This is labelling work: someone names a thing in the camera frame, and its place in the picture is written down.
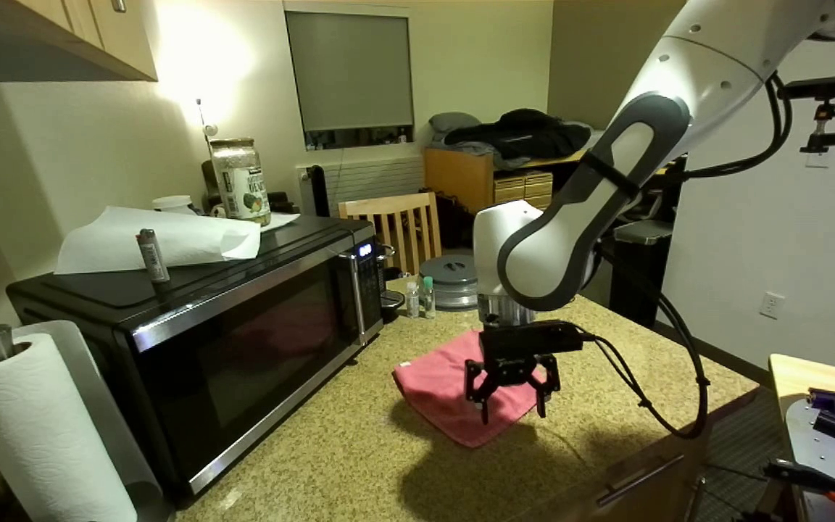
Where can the window with grey blind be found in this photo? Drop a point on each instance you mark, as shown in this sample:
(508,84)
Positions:
(349,76)

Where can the black microwave oven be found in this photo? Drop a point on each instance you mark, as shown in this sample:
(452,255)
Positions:
(245,358)

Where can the small green-capped bottle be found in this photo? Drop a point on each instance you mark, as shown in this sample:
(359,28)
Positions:
(426,297)

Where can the light wooden tool table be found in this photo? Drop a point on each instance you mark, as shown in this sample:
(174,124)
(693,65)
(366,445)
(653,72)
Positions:
(803,372)

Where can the light wooden wall cabinets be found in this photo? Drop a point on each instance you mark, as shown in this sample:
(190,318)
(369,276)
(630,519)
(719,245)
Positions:
(50,39)

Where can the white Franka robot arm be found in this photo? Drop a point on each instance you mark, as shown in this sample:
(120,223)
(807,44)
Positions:
(630,163)

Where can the white paper towel roll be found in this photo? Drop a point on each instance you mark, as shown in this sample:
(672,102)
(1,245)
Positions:
(30,424)

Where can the white paper sheet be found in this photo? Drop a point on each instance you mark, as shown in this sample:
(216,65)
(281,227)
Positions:
(145,243)

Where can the small white bottle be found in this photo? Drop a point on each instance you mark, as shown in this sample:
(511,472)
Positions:
(411,297)

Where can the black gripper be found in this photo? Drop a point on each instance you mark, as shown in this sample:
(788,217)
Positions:
(520,342)

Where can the small grey tube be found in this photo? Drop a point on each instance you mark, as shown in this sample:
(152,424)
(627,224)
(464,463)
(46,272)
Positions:
(152,258)

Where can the black orange pliers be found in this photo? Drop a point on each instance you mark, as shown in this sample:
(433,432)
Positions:
(809,479)

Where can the glass jar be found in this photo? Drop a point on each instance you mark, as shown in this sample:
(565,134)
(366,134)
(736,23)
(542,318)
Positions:
(242,184)

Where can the pink cloth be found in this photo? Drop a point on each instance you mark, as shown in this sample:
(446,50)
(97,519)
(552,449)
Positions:
(436,382)

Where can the white wall outlet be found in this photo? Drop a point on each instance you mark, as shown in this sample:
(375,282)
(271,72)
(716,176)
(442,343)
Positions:
(771,305)

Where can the wooden chair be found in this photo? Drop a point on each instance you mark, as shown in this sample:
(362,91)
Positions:
(390,227)

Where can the black drink bottle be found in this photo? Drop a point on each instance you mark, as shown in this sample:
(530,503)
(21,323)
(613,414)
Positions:
(317,194)

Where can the wooden counter base cabinet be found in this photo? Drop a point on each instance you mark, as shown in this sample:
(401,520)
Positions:
(649,475)

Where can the grey plastic dome cover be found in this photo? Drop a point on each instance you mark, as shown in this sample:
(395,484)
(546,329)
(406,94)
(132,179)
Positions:
(450,279)

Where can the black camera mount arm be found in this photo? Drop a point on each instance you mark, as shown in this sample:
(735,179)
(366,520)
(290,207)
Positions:
(827,88)

